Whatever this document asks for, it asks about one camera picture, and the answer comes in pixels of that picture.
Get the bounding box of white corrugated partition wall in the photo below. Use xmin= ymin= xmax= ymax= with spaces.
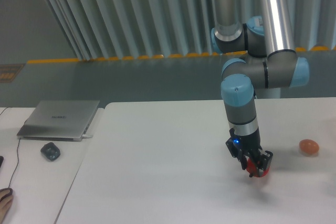
xmin=46 ymin=0 xmax=335 ymax=61

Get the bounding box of silver closed laptop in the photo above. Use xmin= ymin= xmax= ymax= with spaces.
xmin=17 ymin=100 xmax=99 ymax=141

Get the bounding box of red pepper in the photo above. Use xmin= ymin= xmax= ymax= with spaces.
xmin=246 ymin=158 xmax=269 ymax=178

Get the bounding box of black computer mouse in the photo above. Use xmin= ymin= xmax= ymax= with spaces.
xmin=5 ymin=188 xmax=13 ymax=197

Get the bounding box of person's hand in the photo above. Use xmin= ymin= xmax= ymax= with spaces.
xmin=0 ymin=188 xmax=14 ymax=223

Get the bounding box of black keyboard edge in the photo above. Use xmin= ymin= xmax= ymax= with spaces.
xmin=0 ymin=156 xmax=4 ymax=168

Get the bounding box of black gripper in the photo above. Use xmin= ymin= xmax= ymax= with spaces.
xmin=226 ymin=128 xmax=273 ymax=170

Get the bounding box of black mouse cable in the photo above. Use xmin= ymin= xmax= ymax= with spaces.
xmin=7 ymin=138 xmax=22 ymax=189

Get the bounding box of brown egg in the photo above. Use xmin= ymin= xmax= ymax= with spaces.
xmin=299 ymin=139 xmax=320 ymax=157

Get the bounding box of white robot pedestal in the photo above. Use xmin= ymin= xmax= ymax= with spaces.
xmin=255 ymin=88 xmax=281 ymax=99

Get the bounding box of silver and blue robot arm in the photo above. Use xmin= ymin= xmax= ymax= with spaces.
xmin=211 ymin=0 xmax=310 ymax=177

